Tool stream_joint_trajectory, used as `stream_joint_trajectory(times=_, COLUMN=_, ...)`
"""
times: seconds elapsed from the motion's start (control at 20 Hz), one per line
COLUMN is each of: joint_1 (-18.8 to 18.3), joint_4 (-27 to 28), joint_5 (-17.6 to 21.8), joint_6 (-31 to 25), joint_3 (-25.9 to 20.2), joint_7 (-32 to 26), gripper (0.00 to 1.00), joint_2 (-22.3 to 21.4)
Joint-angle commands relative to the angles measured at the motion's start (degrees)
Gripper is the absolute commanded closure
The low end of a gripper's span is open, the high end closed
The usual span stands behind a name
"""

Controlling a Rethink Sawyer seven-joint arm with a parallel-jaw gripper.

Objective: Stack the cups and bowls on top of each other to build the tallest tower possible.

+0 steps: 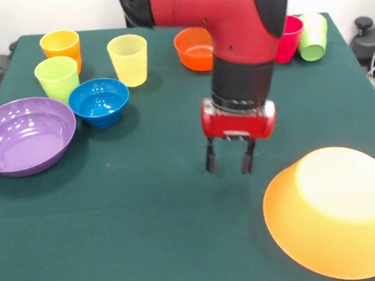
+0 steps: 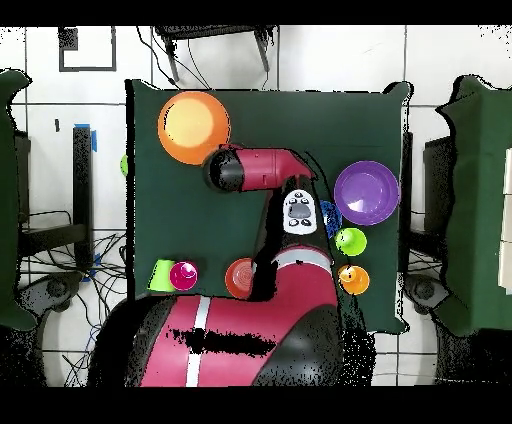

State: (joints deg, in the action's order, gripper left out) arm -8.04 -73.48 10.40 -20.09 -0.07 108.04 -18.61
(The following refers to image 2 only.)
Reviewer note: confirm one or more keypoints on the red cup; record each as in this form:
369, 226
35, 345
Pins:
183, 278

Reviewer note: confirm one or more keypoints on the large orange bowl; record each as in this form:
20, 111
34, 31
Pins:
192, 128

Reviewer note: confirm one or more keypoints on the purple bowl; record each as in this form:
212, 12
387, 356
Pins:
366, 188

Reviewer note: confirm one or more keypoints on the green bowl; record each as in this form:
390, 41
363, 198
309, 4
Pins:
124, 164

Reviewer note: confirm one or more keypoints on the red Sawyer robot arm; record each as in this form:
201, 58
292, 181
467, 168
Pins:
240, 320

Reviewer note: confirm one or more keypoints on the dark green tablecloth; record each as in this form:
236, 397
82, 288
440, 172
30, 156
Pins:
200, 224

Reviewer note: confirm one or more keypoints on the small orange-red bowl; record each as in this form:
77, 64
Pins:
238, 278

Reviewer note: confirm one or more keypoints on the blue bowl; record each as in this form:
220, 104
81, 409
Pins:
332, 218

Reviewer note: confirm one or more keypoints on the light green cup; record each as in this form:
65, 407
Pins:
354, 244

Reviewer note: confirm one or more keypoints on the orange cup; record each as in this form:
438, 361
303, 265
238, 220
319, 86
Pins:
356, 282

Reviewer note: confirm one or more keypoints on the blue tape strip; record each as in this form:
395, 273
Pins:
94, 142

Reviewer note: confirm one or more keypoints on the black chair with legs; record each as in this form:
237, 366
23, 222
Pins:
200, 31

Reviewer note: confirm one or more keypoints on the green cloth side table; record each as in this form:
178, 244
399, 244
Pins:
8, 200
472, 200

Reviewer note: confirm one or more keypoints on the black metal frame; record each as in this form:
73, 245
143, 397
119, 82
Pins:
82, 200
407, 200

